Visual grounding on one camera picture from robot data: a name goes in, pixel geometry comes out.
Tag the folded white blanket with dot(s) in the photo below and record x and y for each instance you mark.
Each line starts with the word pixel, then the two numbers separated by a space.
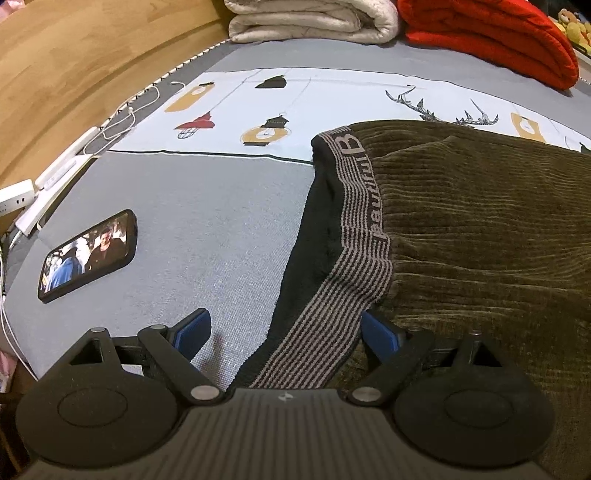
pixel 314 18

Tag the pile of plush toys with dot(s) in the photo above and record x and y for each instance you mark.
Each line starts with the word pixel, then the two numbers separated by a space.
pixel 575 25

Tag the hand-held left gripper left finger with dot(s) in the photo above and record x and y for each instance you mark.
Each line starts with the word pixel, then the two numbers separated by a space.
pixel 195 329

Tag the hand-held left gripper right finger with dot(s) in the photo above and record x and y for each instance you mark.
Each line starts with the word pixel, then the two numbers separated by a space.
pixel 378 337

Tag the folded red blanket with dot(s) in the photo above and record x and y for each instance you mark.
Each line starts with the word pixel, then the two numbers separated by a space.
pixel 485 32

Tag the long white power strip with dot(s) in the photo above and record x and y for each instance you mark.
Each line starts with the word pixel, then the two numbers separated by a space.
pixel 64 159

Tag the black smartphone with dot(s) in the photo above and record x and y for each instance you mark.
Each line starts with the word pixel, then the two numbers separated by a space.
pixel 87 258

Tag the wooden bed frame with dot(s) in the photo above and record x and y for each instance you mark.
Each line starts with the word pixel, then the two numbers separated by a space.
pixel 69 69

